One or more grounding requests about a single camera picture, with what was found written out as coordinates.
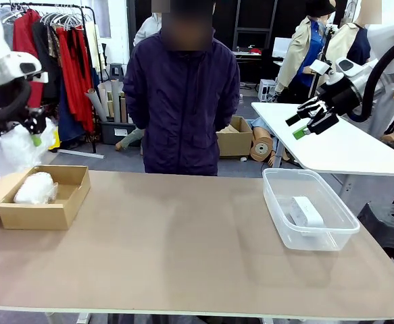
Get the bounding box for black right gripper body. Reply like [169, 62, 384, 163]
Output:
[318, 79, 362, 115]

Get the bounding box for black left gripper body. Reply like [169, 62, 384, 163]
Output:
[0, 80, 31, 131]

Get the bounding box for elongated bubble-wrapped clock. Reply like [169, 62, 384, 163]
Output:
[0, 117, 58, 172]

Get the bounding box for rounded bubble-wrapped clock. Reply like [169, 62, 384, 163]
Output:
[13, 171, 59, 205]

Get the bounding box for white work table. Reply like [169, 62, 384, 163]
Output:
[251, 102, 394, 178]

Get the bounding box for white perforated box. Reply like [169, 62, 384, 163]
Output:
[258, 78, 278, 102]

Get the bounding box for mannequin in cream jacket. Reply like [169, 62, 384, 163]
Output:
[324, 13, 372, 82]

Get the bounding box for black tripod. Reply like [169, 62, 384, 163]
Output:
[310, 23, 339, 102]

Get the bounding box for mannequin in beige coat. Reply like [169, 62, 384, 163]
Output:
[274, 0, 336, 104]

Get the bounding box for brown tape roll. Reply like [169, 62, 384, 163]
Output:
[249, 126, 274, 165]

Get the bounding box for slanted grey paper roll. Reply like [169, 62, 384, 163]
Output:
[84, 88, 109, 123]

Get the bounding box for black hanging garment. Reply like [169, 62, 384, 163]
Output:
[34, 22, 62, 99]

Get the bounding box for red jacket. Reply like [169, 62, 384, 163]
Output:
[12, 9, 45, 109]

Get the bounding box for white monitor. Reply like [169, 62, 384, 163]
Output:
[272, 36, 294, 59]

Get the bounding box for long red dress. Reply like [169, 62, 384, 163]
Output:
[55, 26, 95, 133]

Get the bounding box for grey fleece garment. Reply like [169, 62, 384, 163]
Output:
[0, 7, 15, 51]

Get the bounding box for beige paper roll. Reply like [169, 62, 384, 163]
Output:
[97, 83, 116, 119]

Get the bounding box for black storage crate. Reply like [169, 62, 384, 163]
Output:
[100, 120, 137, 146]

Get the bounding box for tall grey tube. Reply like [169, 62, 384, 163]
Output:
[111, 79, 122, 124]

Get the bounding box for brown cardboard carton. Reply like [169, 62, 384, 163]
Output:
[216, 115, 254, 160]

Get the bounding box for black bucket hat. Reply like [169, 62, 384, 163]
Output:
[305, 0, 337, 18]

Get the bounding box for lying mannequin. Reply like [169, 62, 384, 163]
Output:
[115, 128, 145, 156]

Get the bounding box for open brown cardboard box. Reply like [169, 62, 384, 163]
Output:
[0, 164, 92, 231]

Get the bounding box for cream hanging garment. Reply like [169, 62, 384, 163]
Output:
[83, 22, 102, 72]

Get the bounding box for grey step stool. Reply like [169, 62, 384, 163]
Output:
[108, 62, 126, 82]

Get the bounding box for clear plastic bin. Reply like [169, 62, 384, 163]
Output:
[262, 167, 362, 252]

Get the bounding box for person in purple jacket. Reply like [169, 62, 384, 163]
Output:
[122, 0, 241, 177]

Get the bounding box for black plastic stool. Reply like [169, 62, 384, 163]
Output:
[356, 202, 394, 271]

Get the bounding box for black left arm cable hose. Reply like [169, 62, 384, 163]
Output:
[0, 79, 32, 128]

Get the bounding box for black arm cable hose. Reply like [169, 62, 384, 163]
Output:
[347, 39, 394, 123]
[0, 79, 32, 128]

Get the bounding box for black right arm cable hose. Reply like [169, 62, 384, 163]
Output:
[347, 39, 394, 123]

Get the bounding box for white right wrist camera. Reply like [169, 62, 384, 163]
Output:
[310, 59, 335, 78]

